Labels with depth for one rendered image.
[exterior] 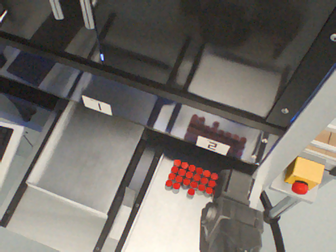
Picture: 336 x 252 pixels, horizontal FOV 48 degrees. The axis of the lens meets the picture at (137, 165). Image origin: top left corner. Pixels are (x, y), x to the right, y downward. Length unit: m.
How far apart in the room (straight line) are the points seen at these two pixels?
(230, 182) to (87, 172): 0.59
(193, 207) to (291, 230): 1.07
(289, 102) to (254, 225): 0.30
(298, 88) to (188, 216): 0.52
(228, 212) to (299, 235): 1.57
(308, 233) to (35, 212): 1.45
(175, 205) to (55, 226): 0.35
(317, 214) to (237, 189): 1.55
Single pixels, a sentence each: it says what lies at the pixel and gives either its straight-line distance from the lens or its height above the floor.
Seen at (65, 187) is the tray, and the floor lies 0.88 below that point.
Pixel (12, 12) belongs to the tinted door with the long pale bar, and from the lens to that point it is 0.93.
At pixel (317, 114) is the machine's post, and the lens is 0.80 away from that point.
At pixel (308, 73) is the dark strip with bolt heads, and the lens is 0.71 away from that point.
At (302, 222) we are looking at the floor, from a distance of 2.15.
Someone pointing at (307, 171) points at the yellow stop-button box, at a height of 1.03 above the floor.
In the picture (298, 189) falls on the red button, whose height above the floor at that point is 1.01.
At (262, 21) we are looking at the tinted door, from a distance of 0.65.
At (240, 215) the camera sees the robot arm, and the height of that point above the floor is 1.40.
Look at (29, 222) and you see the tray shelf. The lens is 1.16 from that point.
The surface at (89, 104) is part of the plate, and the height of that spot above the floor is 1.02.
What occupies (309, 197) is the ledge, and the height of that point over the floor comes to 0.88.
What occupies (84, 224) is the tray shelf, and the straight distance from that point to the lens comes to 1.12.
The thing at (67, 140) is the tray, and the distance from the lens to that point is 1.21.
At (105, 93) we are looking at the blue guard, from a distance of 1.00.
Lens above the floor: 1.96
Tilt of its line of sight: 70 degrees down
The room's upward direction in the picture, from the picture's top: 6 degrees counter-clockwise
